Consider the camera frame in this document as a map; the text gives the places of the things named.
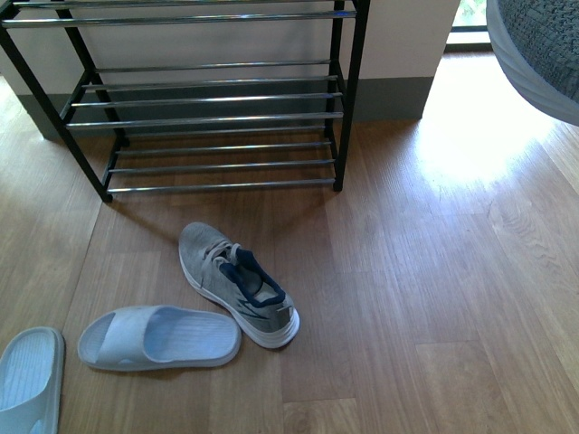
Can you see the light blue slipper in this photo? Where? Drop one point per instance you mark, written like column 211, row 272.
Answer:
column 31, row 381
column 147, row 338

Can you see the black metal shoe rack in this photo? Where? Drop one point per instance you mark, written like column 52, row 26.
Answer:
column 192, row 96

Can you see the grey sneaker one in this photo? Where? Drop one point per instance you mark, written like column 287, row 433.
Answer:
column 230, row 276

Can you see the grey sneaker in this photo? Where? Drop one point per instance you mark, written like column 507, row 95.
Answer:
column 536, row 45

